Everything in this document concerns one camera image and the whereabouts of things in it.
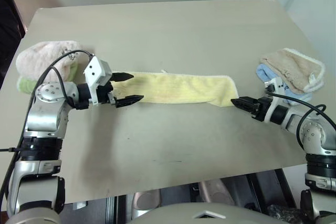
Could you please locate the dark wooden cabinet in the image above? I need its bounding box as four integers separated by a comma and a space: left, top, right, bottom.
0, 0, 28, 84

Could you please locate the yellow towel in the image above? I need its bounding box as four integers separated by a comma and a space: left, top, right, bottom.
111, 69, 239, 109

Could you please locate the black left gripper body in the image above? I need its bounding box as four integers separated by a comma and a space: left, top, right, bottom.
96, 80, 117, 105

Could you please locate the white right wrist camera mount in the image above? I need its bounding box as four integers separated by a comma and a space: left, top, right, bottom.
264, 77, 291, 124

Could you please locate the dark crumpled object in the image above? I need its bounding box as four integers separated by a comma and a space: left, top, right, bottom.
267, 204, 300, 220

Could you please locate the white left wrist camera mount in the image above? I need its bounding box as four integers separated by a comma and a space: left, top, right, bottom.
83, 55, 113, 106

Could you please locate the beige rounded shell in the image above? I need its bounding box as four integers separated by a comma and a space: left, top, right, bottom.
198, 179, 236, 206

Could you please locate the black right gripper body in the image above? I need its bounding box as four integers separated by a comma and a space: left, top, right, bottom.
251, 97, 272, 123

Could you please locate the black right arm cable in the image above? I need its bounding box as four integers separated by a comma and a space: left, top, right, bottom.
265, 83, 336, 151

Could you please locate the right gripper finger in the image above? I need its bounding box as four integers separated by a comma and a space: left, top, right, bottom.
230, 97, 255, 105
232, 102, 254, 117

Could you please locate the silver robot torso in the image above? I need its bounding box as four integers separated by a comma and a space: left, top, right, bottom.
128, 202, 289, 224

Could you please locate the green folded towel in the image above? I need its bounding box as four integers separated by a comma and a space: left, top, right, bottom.
16, 62, 79, 95

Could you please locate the blue folded towel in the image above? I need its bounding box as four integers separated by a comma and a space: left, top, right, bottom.
256, 63, 314, 104

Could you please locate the beige folded towel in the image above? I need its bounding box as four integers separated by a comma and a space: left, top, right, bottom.
259, 47, 326, 95

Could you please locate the pink folded towel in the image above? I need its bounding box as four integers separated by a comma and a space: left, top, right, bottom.
15, 40, 95, 82

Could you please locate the black table frame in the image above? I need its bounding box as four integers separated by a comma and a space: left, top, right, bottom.
246, 168, 298, 210

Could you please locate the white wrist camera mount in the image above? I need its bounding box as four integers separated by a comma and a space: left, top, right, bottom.
264, 77, 291, 124
83, 55, 113, 106

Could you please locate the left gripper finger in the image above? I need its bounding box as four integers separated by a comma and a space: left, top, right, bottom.
114, 94, 145, 109
112, 72, 135, 83

